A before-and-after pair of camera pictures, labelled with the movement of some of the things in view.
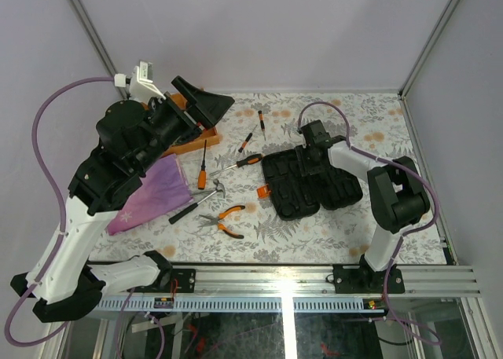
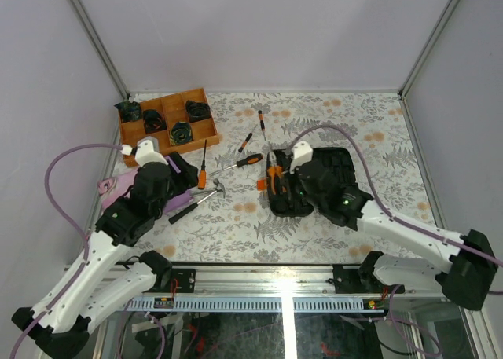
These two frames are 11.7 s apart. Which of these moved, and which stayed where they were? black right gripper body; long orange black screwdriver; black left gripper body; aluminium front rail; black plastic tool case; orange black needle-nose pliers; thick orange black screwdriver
Moved: black left gripper body; black right gripper body; orange black needle-nose pliers
Stayed: aluminium front rail; black plastic tool case; long orange black screwdriver; thick orange black screwdriver
